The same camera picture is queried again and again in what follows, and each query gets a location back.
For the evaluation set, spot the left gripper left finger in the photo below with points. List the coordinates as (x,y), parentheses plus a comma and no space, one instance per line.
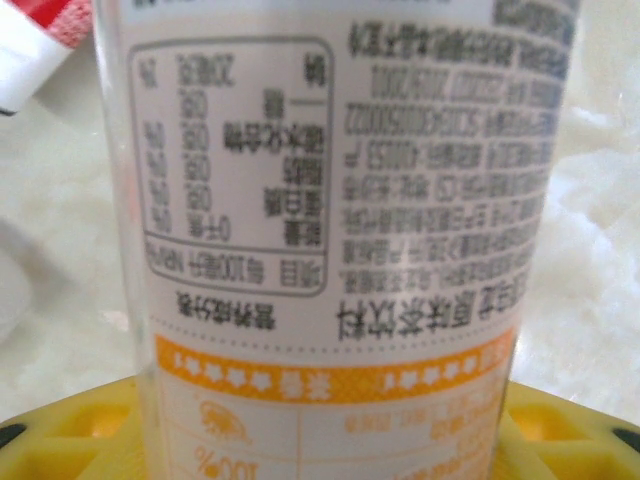
(65,440)

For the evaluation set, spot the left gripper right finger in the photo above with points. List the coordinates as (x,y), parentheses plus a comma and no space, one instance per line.
(575,445)

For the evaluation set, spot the green cap tea bottle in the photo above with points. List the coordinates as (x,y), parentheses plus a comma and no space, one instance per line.
(320,200)

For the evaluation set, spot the crushed red white label bottle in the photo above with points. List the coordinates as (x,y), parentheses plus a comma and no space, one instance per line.
(30,60)

